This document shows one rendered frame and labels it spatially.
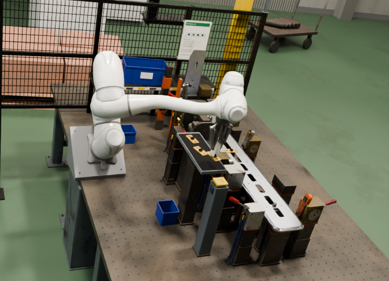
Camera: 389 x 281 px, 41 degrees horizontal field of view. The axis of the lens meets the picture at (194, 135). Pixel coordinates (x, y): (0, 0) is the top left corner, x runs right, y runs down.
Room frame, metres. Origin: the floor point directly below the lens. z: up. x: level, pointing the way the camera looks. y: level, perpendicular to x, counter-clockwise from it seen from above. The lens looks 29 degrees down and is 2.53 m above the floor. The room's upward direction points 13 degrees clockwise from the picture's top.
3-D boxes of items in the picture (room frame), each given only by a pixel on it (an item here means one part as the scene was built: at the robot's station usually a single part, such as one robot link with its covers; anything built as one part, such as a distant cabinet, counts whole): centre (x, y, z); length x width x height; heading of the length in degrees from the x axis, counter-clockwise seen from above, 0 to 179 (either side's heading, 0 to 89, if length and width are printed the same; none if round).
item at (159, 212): (2.29, 0.05, 0.75); 0.11 x 0.10 x 0.09; 28
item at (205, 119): (2.67, -0.01, 0.95); 0.18 x 0.13 x 0.49; 28
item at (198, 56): (3.33, 0.10, 1.17); 0.12 x 0.01 x 0.34; 118
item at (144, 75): (3.34, 0.44, 1.10); 0.30 x 0.17 x 0.13; 112
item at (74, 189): (2.63, 0.53, 0.33); 0.31 x 0.31 x 0.66; 28
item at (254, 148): (2.82, -0.37, 0.87); 0.12 x 0.07 x 0.35; 118
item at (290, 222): (2.67, -0.25, 1.00); 1.38 x 0.22 x 0.02; 28
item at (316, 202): (2.26, -0.69, 0.88); 0.14 x 0.09 x 0.36; 118
